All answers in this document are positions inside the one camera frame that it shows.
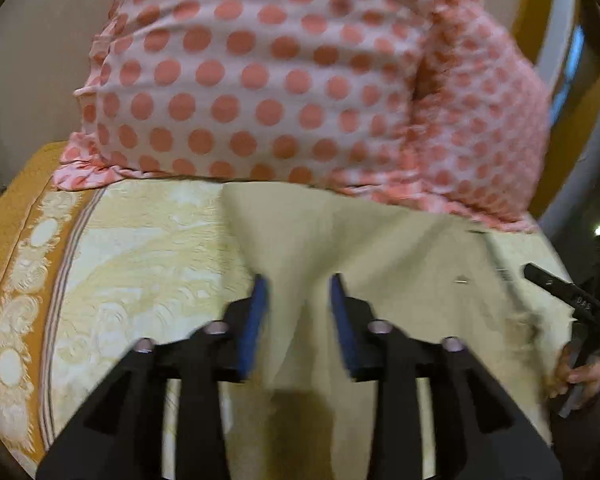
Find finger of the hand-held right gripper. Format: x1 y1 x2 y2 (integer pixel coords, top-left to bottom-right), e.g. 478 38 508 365
524 262 600 322

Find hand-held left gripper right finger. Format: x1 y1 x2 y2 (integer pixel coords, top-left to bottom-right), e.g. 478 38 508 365
329 273 564 480

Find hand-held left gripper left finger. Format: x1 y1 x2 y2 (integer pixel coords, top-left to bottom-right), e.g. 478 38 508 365
35 274 272 480

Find beige pants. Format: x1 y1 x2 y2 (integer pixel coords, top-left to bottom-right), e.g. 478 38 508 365
219 179 578 480

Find person's right hand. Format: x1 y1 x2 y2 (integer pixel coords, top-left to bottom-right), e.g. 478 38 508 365
550 343 600 400

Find yellow patterned bedspread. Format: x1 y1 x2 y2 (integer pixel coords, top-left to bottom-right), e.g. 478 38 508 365
0 141 281 480

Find pink polka dot pillow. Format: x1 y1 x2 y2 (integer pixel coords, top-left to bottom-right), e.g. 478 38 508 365
54 0 553 233

